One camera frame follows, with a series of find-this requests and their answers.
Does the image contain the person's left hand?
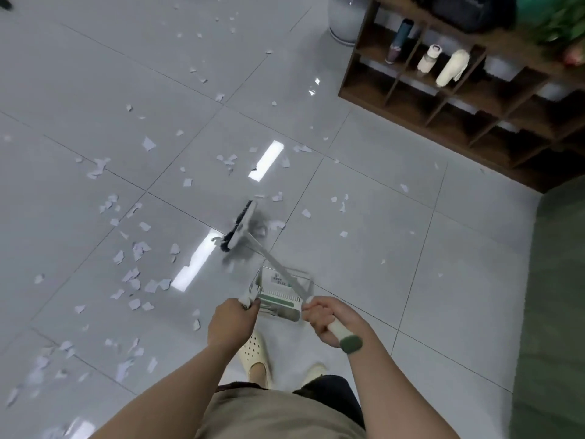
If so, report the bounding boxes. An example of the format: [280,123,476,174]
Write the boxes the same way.
[207,297,261,356]

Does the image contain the person's right hand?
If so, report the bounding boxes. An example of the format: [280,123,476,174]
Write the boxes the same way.
[302,295,367,349]

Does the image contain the white and green dustpan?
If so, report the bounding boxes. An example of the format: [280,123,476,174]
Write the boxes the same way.
[239,265,316,323]

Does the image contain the white broom with green grip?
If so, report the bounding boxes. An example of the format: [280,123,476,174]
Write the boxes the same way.
[215,199,364,355]

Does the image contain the person's right forearm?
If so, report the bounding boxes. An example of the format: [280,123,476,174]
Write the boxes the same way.
[340,336,460,439]

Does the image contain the person's left forearm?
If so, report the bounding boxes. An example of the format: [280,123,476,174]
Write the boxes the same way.
[89,336,257,439]

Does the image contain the cream left clog shoe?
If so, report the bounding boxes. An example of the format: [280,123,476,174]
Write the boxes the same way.
[238,331,273,390]

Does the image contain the cream clog shoe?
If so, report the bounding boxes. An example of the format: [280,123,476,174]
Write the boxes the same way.
[238,331,273,390]
[299,362,329,388]

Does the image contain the cream right clog shoe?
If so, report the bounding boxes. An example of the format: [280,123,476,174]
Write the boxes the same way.
[299,362,329,388]

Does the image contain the black shorts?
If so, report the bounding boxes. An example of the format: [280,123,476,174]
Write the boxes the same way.
[218,375,366,429]

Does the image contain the beige shirt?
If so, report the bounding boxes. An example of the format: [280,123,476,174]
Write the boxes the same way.
[196,385,367,439]

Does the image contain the scattered white paper scraps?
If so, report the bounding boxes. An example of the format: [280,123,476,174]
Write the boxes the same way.
[0,0,451,439]

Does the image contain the green carpet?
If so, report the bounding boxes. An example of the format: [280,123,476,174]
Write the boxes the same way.
[507,176,585,439]

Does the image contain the white bottle with lid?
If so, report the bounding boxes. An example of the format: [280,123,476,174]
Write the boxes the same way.
[417,44,443,73]

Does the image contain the cream insulated bottle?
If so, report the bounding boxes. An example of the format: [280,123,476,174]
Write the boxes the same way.
[435,49,471,88]

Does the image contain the dark tumbler bottle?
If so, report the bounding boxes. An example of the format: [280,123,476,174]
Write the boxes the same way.
[385,18,415,65]

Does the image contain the white ceramic vase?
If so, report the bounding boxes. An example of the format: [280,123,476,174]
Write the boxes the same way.
[327,0,370,46]

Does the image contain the brown wooden cubby shelf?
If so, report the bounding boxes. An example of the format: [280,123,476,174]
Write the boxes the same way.
[338,0,585,194]

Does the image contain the black bag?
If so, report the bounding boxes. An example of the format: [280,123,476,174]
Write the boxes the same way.
[411,0,517,33]

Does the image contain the pink flower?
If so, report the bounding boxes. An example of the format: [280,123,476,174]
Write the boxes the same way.
[562,43,585,68]

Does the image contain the green leafy plant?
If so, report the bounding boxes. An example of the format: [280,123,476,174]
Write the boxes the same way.
[519,0,585,48]

